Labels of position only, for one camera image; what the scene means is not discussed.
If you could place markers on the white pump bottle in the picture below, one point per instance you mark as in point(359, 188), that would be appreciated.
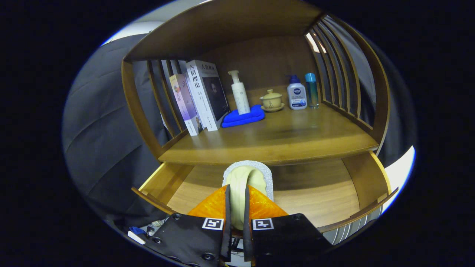
point(241, 98)

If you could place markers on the black backdrop cloth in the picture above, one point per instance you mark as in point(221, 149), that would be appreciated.
point(96, 129)

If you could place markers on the thin white book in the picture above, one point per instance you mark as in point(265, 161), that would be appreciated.
point(183, 67)

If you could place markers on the purple book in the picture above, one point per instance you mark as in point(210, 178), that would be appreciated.
point(183, 104)

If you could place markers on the white bottle with blue cap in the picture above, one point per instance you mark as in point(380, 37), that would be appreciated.
point(297, 96)

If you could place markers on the grey ribbed panel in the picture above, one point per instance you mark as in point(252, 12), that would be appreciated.
point(352, 226)

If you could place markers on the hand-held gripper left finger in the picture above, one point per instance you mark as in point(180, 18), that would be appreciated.
point(227, 241)

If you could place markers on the wooden countertop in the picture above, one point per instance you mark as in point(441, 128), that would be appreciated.
point(289, 137)

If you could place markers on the white table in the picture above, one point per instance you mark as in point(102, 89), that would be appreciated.
point(400, 174)

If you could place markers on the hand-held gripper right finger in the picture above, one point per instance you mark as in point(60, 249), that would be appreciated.
point(247, 241)

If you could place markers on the thick white and black book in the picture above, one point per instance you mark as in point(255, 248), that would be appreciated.
point(207, 92)

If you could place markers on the blue folded cloth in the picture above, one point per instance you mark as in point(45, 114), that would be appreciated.
point(241, 118)

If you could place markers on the wooden drawer with black knob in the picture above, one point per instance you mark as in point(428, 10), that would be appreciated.
point(315, 196)

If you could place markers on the yellow lidded teacup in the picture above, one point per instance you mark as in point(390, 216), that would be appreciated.
point(272, 101)

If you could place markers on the teal bottle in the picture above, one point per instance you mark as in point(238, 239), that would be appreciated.
point(311, 92)

